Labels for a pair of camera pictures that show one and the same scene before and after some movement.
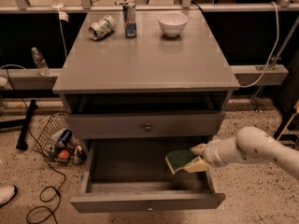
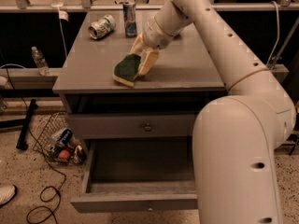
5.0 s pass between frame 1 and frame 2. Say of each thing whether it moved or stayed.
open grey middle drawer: stayed
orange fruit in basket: stayed
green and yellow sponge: moved
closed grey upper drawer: stayed
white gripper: moved
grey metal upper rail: stayed
